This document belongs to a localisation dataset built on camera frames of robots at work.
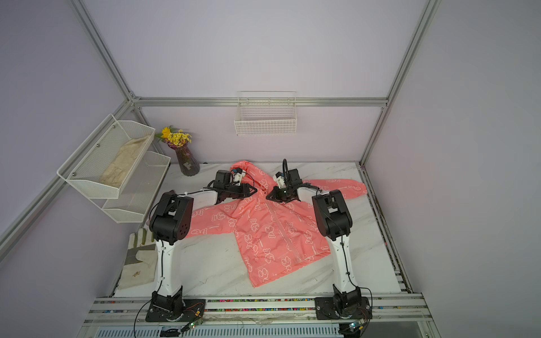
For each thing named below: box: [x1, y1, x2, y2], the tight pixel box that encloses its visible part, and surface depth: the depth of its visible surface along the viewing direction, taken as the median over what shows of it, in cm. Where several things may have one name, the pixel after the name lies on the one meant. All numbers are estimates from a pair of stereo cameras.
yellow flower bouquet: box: [154, 125, 193, 148], surface depth 100 cm
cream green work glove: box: [117, 227, 158, 291], surface depth 86 cm
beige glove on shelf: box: [99, 135, 150, 189], surface depth 80 cm
